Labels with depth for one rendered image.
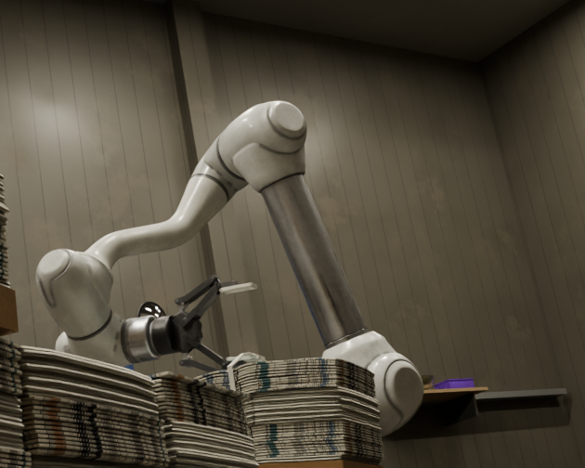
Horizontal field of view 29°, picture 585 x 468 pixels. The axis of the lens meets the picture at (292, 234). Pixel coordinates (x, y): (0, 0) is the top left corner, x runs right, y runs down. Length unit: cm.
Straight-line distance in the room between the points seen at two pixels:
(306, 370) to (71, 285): 48
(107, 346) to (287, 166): 55
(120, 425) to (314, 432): 77
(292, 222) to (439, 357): 895
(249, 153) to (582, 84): 1010
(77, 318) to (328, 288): 54
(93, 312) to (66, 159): 753
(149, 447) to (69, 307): 90
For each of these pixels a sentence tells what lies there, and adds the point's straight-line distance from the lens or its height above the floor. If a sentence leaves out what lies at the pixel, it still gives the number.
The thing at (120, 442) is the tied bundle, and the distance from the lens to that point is 130.
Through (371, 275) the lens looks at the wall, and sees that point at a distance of 1112.
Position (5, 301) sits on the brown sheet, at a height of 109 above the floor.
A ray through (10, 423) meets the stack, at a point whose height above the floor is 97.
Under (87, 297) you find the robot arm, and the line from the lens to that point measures 223.
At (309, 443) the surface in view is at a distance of 203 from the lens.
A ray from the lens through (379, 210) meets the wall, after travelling 1149.
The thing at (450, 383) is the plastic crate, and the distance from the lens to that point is 1075.
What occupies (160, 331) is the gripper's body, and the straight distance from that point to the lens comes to 227.
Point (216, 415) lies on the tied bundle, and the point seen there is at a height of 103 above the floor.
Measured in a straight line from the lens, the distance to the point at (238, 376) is 208.
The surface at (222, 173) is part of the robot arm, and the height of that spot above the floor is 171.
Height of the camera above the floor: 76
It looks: 18 degrees up
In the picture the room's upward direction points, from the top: 11 degrees counter-clockwise
